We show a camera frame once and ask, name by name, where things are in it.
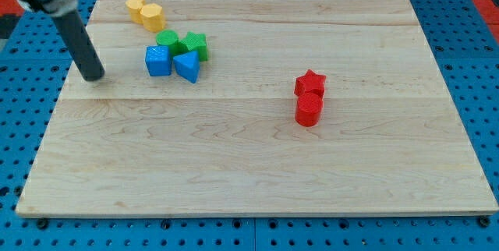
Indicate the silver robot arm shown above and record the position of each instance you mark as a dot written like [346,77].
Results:
[50,7]

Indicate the yellow hexagon block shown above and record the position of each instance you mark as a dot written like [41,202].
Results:
[153,18]

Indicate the light wooden board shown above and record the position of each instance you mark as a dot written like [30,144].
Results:
[389,141]

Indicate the blue triangle block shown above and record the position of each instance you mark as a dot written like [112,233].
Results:
[187,65]

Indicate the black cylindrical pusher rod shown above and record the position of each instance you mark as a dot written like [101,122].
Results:
[76,39]

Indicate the yellow heart block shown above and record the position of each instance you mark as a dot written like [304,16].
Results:
[134,9]

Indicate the blue cube block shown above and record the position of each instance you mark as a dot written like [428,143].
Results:
[158,61]

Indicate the red cylinder block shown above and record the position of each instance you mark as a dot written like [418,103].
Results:
[308,109]

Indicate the green cylinder block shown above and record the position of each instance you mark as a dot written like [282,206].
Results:
[170,39]

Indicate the red star block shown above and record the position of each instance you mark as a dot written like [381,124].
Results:
[310,82]

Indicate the green star block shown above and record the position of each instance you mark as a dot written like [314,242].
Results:
[195,42]

